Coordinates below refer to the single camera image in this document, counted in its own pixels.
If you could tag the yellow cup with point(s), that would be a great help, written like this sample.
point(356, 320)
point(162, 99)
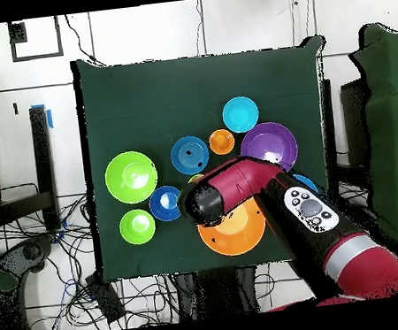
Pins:
point(196, 178)

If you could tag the translucent blue ridged bowl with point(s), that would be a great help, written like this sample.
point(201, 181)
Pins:
point(183, 156)

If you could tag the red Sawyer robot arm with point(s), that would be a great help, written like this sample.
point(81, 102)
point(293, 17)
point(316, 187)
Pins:
point(243, 181)

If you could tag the orange cup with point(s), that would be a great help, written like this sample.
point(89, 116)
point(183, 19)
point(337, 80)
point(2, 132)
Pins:
point(221, 141)

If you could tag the small dark blue bowl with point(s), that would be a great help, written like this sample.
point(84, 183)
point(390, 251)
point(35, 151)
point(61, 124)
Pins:
point(159, 208)

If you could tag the small light blue bowl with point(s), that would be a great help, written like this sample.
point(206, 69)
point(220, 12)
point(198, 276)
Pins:
point(240, 114)

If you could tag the purple bowl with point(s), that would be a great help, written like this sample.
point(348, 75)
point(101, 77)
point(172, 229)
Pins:
point(267, 139)

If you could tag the large green bowl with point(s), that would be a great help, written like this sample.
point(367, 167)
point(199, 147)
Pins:
point(119, 184)

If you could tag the large orange bowl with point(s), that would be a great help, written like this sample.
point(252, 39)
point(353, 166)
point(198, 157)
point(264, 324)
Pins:
point(236, 239)

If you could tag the dark green tablecloth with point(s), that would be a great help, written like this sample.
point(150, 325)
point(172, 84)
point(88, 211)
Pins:
point(141, 100)

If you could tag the small green bowl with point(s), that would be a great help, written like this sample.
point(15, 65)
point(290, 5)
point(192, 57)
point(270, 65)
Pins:
point(138, 232)

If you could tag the large blue bowl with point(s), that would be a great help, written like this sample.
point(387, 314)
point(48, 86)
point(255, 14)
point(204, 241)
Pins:
point(307, 181)

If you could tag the black metal stand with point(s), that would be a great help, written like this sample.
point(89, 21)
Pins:
point(44, 165)

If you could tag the black power strip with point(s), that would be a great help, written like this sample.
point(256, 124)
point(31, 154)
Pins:
point(105, 298)

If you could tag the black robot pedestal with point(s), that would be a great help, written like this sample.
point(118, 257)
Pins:
point(217, 294)

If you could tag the black square floor frame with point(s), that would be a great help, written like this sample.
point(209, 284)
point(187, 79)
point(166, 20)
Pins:
point(37, 56)

